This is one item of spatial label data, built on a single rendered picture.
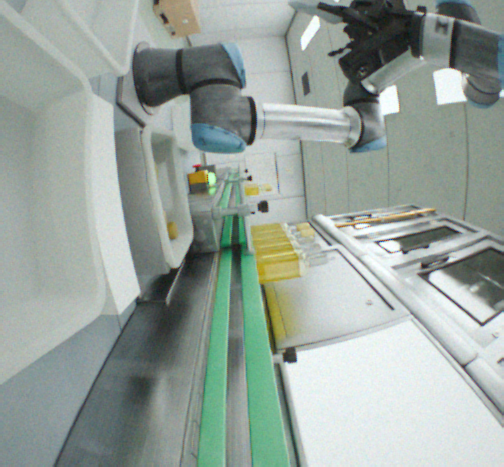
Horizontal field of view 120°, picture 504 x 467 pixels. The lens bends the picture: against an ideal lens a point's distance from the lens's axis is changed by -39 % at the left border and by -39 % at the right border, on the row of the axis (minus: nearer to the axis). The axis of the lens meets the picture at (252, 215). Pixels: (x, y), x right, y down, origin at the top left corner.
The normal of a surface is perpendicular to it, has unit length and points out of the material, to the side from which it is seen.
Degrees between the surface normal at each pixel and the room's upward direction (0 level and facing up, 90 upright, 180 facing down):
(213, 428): 90
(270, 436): 90
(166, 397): 90
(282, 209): 90
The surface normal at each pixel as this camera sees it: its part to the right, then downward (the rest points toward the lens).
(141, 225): 0.06, 0.26
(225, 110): 0.29, 0.07
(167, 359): -0.12, -0.96
